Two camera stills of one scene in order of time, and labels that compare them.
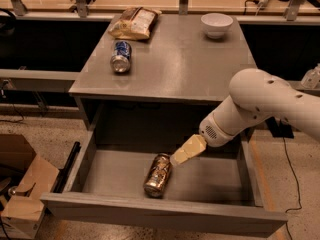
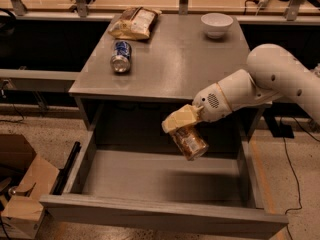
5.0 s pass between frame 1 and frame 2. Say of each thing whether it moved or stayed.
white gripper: moved
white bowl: stayed
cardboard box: stayed
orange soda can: moved
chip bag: stayed
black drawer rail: stayed
